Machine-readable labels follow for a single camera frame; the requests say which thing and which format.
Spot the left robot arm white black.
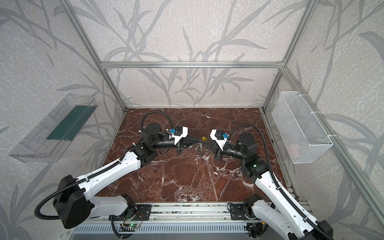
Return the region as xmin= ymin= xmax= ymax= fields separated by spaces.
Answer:
xmin=53 ymin=123 xmax=199 ymax=229

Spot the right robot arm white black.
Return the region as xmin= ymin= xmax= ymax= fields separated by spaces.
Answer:
xmin=203 ymin=130 xmax=333 ymax=240

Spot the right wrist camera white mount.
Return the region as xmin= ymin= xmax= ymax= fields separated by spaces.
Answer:
xmin=210 ymin=129 xmax=231 ymax=152

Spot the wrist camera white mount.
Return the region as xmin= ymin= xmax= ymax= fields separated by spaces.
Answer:
xmin=210 ymin=129 xmax=231 ymax=152
xmin=167 ymin=126 xmax=188 ymax=145

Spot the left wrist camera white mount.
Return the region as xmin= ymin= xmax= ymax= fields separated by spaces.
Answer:
xmin=167 ymin=126 xmax=188 ymax=145

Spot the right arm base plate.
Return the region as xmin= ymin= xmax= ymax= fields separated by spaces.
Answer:
xmin=227 ymin=203 xmax=261 ymax=222

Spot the aluminium front rail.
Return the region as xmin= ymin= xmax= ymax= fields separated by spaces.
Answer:
xmin=65 ymin=201 xmax=313 ymax=224

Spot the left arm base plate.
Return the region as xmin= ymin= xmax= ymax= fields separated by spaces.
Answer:
xmin=121 ymin=204 xmax=152 ymax=221

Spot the white wire mesh basket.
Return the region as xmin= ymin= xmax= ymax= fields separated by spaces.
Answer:
xmin=272 ymin=91 xmax=334 ymax=164

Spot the aluminium frame crossbar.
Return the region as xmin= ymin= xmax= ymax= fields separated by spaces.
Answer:
xmin=99 ymin=62 xmax=283 ymax=69

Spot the clear plastic wall bin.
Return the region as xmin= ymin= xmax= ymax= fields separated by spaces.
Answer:
xmin=9 ymin=94 xmax=98 ymax=163

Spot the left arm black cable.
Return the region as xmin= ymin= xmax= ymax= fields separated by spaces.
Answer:
xmin=34 ymin=110 xmax=174 ymax=221

